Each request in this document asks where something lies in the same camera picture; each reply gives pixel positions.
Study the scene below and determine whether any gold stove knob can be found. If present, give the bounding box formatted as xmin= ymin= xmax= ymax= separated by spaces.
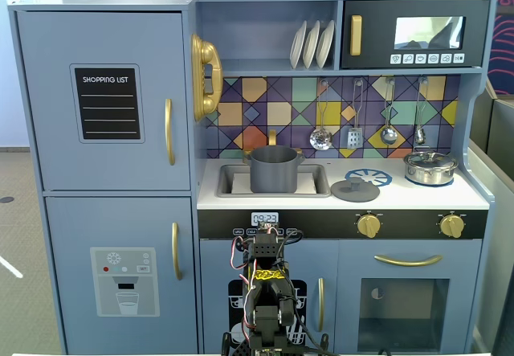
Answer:
xmin=356 ymin=214 xmax=382 ymax=239
xmin=439 ymin=214 xmax=467 ymax=239

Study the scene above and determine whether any small metal spoon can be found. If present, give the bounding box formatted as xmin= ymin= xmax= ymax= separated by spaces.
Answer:
xmin=414 ymin=77 xmax=429 ymax=145

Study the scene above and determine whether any metal slotted spatula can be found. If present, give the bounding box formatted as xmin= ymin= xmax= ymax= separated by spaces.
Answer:
xmin=347 ymin=79 xmax=365 ymax=150

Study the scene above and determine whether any black gripper body yellow tape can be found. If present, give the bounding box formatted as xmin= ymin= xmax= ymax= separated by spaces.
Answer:
xmin=242 ymin=256 xmax=291 ymax=289

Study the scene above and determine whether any gray sink basin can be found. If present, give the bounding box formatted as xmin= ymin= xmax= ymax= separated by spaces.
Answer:
xmin=216 ymin=163 xmax=332 ymax=198

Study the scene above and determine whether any gold oven handle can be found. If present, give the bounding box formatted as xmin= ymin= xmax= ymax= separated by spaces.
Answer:
xmin=373 ymin=254 xmax=443 ymax=268

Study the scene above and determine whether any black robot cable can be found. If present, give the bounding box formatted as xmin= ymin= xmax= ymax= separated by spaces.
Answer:
xmin=278 ymin=228 xmax=331 ymax=353

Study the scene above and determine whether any blue oven door with window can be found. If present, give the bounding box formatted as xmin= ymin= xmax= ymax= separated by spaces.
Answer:
xmin=337 ymin=239 xmax=483 ymax=353

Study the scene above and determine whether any blue dishwasher door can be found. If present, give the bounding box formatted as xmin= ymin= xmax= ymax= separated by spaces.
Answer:
xmin=199 ymin=239 xmax=339 ymax=354

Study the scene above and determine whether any shiny steel pot with lid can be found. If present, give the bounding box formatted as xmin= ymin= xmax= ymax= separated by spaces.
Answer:
xmin=402 ymin=150 xmax=459 ymax=186

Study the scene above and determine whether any gold dishwasher handle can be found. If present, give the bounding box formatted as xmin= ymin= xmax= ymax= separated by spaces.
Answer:
xmin=316 ymin=277 xmax=325 ymax=333

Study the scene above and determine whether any black microwave door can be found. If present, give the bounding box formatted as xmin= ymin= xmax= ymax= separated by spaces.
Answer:
xmin=340 ymin=0 xmax=491 ymax=70

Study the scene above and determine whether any metal skimmer spoon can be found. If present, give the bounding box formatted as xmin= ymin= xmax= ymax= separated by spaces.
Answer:
xmin=309 ymin=79 xmax=334 ymax=152

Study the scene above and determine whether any gold fridge door handle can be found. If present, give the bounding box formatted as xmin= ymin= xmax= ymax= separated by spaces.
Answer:
xmin=164 ymin=98 xmax=177 ymax=166

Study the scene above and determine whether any white toy plate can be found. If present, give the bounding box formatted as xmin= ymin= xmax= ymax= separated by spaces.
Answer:
xmin=315 ymin=19 xmax=336 ymax=69
xmin=302 ymin=20 xmax=321 ymax=70
xmin=289 ymin=20 xmax=308 ymax=70

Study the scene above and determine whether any digital clock display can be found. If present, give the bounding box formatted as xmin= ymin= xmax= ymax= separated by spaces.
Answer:
xmin=251 ymin=211 xmax=280 ymax=226

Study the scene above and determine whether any black shopping list chalkboard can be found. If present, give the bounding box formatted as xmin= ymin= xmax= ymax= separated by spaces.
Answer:
xmin=74 ymin=68 xmax=141 ymax=141

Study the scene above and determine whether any gold toy telephone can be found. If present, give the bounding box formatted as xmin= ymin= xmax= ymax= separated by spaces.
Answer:
xmin=190 ymin=33 xmax=224 ymax=123

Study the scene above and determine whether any red white black wire bundle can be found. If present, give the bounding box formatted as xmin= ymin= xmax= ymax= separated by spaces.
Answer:
xmin=230 ymin=235 xmax=262 ymax=333

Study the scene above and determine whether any metal ladle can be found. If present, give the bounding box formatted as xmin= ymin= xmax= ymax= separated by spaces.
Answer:
xmin=380 ymin=77 xmax=398 ymax=146

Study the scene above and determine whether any gray round lid with knob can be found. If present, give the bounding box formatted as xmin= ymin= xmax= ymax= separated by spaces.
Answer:
xmin=330 ymin=177 xmax=381 ymax=203

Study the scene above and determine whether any gray office partition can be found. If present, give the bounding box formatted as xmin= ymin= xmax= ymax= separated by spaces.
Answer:
xmin=467 ymin=78 xmax=514 ymax=353

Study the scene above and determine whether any blue toy kitchen unit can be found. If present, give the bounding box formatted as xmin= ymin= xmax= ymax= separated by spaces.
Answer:
xmin=7 ymin=0 xmax=499 ymax=355

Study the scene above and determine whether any blue fridge door with chalkboard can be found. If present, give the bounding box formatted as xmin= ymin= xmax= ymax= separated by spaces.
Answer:
xmin=16 ymin=10 xmax=191 ymax=191

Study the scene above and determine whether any gray plastic pot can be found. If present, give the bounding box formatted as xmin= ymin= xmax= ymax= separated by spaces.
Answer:
xmin=244 ymin=145 xmax=306 ymax=194

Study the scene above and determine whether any gold freezer door handle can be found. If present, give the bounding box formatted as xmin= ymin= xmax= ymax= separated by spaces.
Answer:
xmin=171 ymin=222 xmax=183 ymax=281

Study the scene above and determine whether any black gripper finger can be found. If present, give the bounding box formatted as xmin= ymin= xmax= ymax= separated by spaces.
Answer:
xmin=255 ymin=227 xmax=280 ymax=245
xmin=248 ymin=242 xmax=282 ymax=260

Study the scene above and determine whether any gold microwave handle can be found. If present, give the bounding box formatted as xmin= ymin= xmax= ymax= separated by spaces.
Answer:
xmin=349 ymin=14 xmax=363 ymax=57

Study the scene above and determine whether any blue freezer door with dispenser print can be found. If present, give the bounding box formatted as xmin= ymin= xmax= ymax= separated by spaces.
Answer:
xmin=44 ymin=196 xmax=198 ymax=354

